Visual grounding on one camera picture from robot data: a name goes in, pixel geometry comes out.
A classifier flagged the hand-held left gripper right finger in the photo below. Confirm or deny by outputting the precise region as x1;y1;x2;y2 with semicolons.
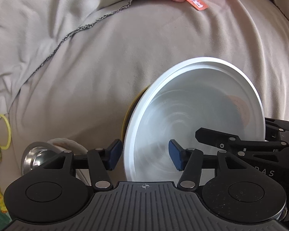
168;140;252;190

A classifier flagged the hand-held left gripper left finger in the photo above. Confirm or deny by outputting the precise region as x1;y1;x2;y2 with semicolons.
39;139;123;190

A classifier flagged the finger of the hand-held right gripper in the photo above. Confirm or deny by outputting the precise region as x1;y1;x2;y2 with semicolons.
195;127;289;153
265;118;289;141

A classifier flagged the yellow-rimmed white bowl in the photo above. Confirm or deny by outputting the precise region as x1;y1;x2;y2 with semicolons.
122;85;151;138

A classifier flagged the white plastic tub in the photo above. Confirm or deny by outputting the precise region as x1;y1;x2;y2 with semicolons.
122;57;265;182

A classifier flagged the stainless steel bowl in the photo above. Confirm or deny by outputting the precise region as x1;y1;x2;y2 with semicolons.
21;141;63;176

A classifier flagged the beige sofa cover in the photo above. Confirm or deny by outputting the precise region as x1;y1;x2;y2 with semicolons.
0;0;289;188

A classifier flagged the yellow cord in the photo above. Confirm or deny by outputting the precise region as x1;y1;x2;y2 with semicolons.
0;114;12;150

